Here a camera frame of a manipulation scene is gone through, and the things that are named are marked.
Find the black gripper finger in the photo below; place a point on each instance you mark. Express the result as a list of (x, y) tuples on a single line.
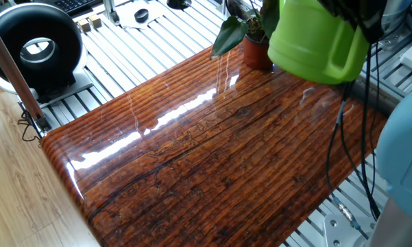
[(372, 20)]

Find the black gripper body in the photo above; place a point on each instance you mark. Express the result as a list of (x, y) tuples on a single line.
[(336, 7)]

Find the green plastic watering can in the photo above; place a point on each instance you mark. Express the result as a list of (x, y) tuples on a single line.
[(312, 44)]

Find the terracotta plant pot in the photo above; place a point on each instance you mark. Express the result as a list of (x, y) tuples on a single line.
[(257, 55)]

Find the green leafy plant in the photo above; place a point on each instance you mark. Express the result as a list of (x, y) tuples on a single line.
[(229, 36)]

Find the small black device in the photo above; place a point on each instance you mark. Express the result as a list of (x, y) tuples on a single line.
[(178, 3)]

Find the white paper sheet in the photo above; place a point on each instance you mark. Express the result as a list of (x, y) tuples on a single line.
[(159, 13)]

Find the small black round cap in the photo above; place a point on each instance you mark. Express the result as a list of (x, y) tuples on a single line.
[(141, 15)]

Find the silver robot mounting plate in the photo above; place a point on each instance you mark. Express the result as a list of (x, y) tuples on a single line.
[(339, 230)]

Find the small wooden cube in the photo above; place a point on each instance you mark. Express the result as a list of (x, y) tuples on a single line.
[(83, 25), (95, 21)]

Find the wood grain board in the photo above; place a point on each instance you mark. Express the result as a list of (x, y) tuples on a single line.
[(157, 192)]

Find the black keyboard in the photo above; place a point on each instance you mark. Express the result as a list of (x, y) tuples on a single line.
[(72, 5)]

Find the aluminium upright post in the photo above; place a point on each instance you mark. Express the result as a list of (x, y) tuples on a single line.
[(111, 13)]

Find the brown diagonal frame bar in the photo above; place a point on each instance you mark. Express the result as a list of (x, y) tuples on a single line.
[(10, 68)]

